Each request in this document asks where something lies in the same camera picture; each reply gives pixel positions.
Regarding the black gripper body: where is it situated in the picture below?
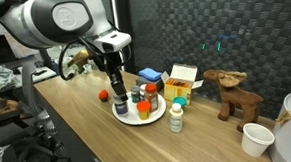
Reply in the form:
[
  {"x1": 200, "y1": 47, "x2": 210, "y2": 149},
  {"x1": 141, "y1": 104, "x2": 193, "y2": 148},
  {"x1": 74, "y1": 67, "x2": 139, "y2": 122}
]
[{"x1": 97, "y1": 48, "x2": 126, "y2": 76}]

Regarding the small green labelled jar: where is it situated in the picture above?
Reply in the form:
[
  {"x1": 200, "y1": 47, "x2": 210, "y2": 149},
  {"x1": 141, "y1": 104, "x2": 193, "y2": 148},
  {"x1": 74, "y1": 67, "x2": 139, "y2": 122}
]
[{"x1": 130, "y1": 85, "x2": 142, "y2": 104}]

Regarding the large white bottle blue label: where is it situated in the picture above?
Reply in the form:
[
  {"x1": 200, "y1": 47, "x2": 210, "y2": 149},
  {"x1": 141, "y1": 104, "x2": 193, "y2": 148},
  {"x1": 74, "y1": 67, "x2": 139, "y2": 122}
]
[{"x1": 112, "y1": 93, "x2": 130, "y2": 118}]

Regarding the white bottle purple label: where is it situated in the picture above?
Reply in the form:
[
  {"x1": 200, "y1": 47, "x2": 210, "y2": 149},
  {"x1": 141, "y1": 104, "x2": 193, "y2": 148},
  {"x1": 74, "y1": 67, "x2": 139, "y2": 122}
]
[{"x1": 139, "y1": 84, "x2": 149, "y2": 102}]

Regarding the small orange cup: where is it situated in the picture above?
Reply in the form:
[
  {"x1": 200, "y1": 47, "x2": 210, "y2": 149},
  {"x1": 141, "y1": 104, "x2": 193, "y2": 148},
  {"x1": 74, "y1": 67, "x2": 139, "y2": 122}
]
[{"x1": 136, "y1": 100, "x2": 153, "y2": 121}]

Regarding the spice bottle orange lid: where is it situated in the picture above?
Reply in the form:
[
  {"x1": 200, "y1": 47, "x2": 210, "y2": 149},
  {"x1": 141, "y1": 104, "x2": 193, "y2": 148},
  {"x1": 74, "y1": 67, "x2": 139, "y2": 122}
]
[{"x1": 144, "y1": 82, "x2": 160, "y2": 113}]

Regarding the slim white bottle green label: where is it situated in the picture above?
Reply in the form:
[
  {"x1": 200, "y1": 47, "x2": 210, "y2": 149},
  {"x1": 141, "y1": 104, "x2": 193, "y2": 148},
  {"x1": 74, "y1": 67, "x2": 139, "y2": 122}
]
[{"x1": 168, "y1": 102, "x2": 185, "y2": 134}]

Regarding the white paper plate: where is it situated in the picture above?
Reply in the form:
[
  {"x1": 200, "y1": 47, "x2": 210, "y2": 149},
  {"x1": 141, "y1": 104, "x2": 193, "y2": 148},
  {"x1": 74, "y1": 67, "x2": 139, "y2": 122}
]
[{"x1": 110, "y1": 89, "x2": 169, "y2": 128}]

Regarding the brown moose plushie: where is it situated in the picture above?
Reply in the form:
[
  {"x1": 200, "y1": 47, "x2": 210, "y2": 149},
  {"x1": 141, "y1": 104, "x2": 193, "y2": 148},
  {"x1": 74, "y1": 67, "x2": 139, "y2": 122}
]
[{"x1": 202, "y1": 66, "x2": 266, "y2": 135}]

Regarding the red tomato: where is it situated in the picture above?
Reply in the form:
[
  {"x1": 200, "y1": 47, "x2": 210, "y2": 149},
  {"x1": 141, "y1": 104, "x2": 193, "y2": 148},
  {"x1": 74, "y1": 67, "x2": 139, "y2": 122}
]
[{"x1": 98, "y1": 89, "x2": 110, "y2": 102}]

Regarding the blue folded cloth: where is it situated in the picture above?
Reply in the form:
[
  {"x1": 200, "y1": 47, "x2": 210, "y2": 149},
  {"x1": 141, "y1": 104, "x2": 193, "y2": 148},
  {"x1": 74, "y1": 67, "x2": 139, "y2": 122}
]
[{"x1": 138, "y1": 66, "x2": 164, "y2": 83}]

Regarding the grey foam block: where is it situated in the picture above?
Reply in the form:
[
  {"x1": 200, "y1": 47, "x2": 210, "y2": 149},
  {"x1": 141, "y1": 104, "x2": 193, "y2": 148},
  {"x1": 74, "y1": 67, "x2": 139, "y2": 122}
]
[{"x1": 135, "y1": 74, "x2": 165, "y2": 94}]

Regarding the open yellow cardboard box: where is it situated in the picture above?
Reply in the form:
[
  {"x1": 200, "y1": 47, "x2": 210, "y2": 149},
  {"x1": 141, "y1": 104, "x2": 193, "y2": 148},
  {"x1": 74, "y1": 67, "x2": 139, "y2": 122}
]
[{"x1": 160, "y1": 62, "x2": 206, "y2": 107}]

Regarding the white side desk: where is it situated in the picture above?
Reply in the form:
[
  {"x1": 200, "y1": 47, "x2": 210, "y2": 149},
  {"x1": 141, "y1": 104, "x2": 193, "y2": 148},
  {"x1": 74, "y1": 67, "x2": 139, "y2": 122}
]
[{"x1": 13, "y1": 64, "x2": 59, "y2": 89}]

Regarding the brown patterned cushion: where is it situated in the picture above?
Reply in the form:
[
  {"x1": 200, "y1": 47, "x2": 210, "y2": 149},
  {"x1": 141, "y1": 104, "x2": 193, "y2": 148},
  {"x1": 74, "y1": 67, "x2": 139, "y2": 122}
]
[{"x1": 0, "y1": 97, "x2": 21, "y2": 121}]

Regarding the white paper cup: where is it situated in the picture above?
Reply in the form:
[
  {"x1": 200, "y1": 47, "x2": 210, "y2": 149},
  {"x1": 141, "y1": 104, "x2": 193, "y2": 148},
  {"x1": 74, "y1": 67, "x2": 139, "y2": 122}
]
[{"x1": 240, "y1": 121, "x2": 277, "y2": 159}]

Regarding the white bucket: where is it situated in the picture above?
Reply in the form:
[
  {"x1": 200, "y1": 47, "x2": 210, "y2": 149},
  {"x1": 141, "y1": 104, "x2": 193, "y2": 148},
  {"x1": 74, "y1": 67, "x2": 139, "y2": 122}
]
[{"x1": 265, "y1": 92, "x2": 291, "y2": 162}]

